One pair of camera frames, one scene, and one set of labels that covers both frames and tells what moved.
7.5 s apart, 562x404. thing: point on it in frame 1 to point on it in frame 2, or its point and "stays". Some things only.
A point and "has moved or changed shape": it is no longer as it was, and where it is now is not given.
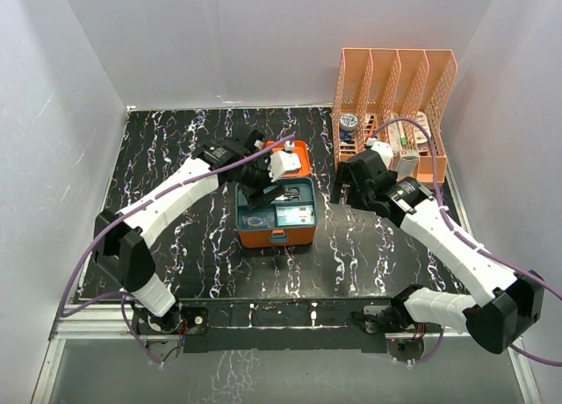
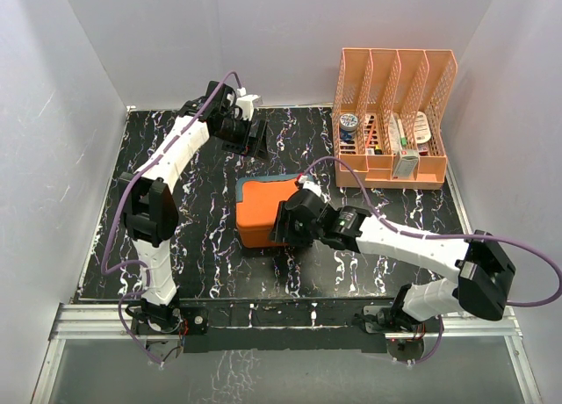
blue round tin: (348, 122) stays
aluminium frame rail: (116, 322) stays
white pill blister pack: (420, 135) stays
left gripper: (259, 198) to (243, 146)
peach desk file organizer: (394, 97) stays
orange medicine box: (260, 237) has moved or changed shape
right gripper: (343, 176) to (284, 231)
